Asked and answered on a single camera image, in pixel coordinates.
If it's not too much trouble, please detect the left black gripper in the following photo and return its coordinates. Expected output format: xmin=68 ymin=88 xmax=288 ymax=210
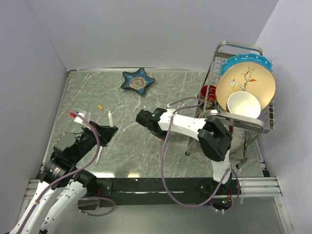
xmin=70 ymin=119 xmax=117 ymax=163

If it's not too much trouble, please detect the white marker orange tip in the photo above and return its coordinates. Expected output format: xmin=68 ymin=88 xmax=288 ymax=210
xmin=108 ymin=110 xmax=114 ymax=127

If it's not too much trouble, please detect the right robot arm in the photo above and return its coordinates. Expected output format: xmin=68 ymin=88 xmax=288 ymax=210
xmin=136 ymin=108 xmax=233 ymax=194

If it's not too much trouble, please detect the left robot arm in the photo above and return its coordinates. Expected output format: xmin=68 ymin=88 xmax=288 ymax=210
xmin=11 ymin=121 xmax=118 ymax=234

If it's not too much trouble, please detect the white marker yellow tip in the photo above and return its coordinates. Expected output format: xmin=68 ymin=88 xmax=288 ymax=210
xmin=96 ymin=146 xmax=103 ymax=165

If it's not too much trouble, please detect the blue star-shaped dish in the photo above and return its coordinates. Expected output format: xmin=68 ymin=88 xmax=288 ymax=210
xmin=120 ymin=67 xmax=156 ymax=94

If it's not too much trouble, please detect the red cup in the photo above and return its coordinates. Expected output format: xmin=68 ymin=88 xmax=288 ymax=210
xmin=199 ymin=85 xmax=217 ymax=110

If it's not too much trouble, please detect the grey speckled plate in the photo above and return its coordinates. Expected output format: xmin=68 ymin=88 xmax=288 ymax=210
xmin=230 ymin=127 xmax=247 ymax=154

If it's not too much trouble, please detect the metal dish rack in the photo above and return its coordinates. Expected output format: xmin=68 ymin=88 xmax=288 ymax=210
xmin=195 ymin=41 xmax=276 ymax=169

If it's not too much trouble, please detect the white bowl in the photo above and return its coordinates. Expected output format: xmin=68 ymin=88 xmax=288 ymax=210
xmin=226 ymin=91 xmax=261 ymax=119

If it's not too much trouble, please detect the tan bird plate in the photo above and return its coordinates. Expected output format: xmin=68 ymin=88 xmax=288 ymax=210
xmin=215 ymin=62 xmax=276 ymax=110

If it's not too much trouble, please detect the blue dotted plate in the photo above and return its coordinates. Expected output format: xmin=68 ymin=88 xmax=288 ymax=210
xmin=220 ymin=53 xmax=273 ymax=76

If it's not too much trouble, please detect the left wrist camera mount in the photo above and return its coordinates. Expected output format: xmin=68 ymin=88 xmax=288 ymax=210
xmin=68 ymin=110 xmax=93 ymax=129

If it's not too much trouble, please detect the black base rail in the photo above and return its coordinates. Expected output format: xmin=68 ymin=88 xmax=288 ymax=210
xmin=78 ymin=176 xmax=242 ymax=208

